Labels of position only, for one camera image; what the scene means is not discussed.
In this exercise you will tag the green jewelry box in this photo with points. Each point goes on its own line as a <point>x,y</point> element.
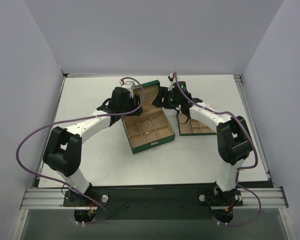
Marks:
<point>152,128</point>

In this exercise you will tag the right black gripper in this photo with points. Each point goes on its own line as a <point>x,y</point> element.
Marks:
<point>162,97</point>

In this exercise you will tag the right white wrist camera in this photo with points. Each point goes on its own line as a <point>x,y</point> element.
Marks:
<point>172,79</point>

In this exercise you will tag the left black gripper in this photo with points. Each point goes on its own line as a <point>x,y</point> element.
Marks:
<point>136,104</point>

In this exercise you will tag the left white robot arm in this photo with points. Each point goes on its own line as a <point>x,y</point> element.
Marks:
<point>63,151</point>

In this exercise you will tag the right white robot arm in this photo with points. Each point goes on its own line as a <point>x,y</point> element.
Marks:
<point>233,137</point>

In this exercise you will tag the silver pearl bangle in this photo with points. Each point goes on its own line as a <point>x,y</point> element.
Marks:
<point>149,136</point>
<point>146,125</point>

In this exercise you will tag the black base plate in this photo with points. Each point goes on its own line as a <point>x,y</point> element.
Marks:
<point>197,201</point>

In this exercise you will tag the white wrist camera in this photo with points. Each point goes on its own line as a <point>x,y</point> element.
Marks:
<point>128,85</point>
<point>172,79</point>

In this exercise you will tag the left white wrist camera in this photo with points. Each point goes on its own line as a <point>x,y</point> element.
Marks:
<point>128,85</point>

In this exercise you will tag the green tray with compartments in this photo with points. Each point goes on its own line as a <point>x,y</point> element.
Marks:
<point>192,127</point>

